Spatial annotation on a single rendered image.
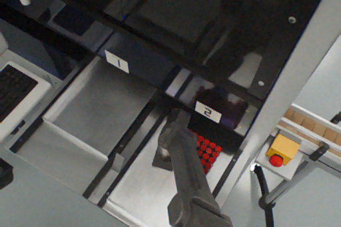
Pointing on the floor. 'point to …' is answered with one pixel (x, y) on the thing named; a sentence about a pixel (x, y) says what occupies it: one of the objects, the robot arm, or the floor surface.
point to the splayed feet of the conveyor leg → (264, 194)
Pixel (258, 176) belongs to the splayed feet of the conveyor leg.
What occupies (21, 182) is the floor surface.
